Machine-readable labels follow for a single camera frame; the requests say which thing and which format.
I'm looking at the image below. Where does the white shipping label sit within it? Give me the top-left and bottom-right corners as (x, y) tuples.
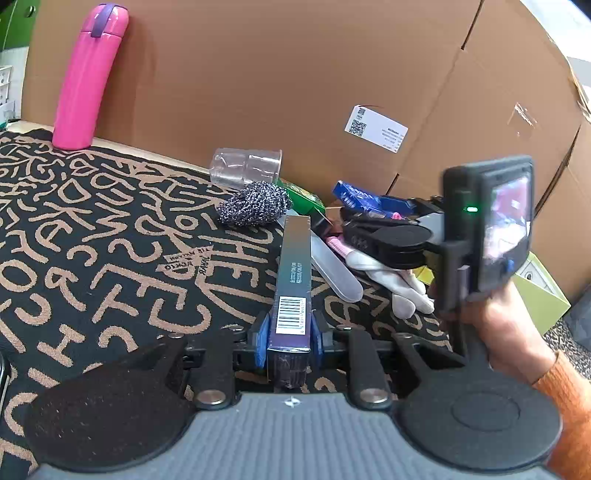
(345, 105), (409, 153)

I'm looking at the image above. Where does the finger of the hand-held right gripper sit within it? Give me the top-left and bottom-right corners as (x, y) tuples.
(341, 196), (445, 222)
(342, 220), (432, 270)

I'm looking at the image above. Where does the clear plastic cup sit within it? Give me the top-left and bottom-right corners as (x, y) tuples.
(209, 148), (283, 190)

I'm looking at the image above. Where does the light green box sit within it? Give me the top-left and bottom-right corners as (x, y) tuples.
(512, 251), (571, 334)

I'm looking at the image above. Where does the white basket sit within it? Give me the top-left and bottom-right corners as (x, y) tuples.
(0, 65), (12, 121)

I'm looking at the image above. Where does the person's right hand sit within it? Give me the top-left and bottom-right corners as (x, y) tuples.
(427, 277), (557, 385)

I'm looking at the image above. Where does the green cabinet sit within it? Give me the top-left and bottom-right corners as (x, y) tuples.
(0, 0), (41, 52)

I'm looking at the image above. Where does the large cardboard box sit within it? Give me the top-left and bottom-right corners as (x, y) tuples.
(21, 0), (591, 301)

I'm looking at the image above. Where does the blue box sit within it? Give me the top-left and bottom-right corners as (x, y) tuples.
(333, 180), (416, 217)

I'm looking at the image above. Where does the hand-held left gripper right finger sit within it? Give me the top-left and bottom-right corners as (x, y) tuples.
(310, 310), (465, 411)

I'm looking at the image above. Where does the steel wool scrubber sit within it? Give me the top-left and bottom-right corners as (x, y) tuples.
(217, 181), (293, 227)

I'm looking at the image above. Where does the clear plastic tube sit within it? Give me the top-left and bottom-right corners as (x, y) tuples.
(277, 217), (365, 303)

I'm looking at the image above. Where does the pink small item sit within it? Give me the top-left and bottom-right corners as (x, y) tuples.
(325, 235), (356, 259)

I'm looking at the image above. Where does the black patterned mat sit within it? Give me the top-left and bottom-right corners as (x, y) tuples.
(0, 129), (455, 480)

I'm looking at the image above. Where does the long dark box with barcode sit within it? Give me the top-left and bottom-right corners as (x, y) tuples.
(267, 215), (312, 388)

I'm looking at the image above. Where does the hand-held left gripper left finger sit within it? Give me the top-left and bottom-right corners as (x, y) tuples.
(154, 313), (271, 411)

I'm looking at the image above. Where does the green packet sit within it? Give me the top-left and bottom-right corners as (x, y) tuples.
(277, 179), (327, 217)

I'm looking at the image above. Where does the person's right forearm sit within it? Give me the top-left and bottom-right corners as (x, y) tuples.
(531, 350), (591, 480)

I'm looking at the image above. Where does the white glove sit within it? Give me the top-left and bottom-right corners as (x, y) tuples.
(346, 249), (435, 317)

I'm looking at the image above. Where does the pink bottle with purple lid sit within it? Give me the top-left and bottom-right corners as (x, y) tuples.
(52, 4), (130, 151)

